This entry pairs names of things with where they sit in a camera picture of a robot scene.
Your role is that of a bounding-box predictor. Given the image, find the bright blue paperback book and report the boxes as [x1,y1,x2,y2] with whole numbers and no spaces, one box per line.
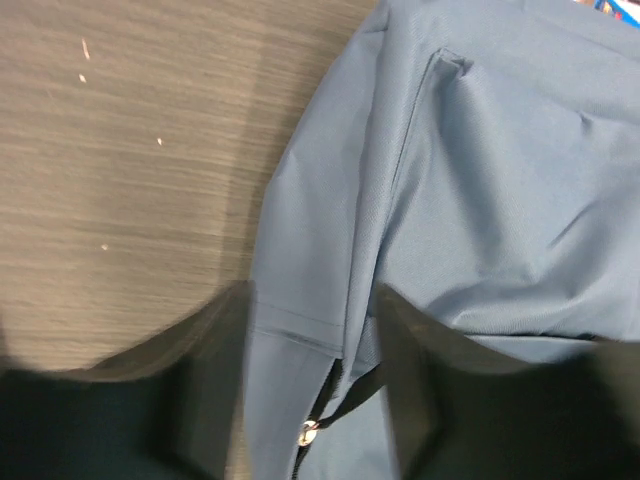
[594,0,640,28]

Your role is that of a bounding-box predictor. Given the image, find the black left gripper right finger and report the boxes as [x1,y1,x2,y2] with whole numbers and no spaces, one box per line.
[376,286,639,479]

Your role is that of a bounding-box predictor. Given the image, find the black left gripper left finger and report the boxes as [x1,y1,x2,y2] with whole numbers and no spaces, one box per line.
[1,281,253,479]

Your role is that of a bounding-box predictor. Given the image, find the light blue fabric backpack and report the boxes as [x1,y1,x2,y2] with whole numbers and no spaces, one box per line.
[245,1,639,479]

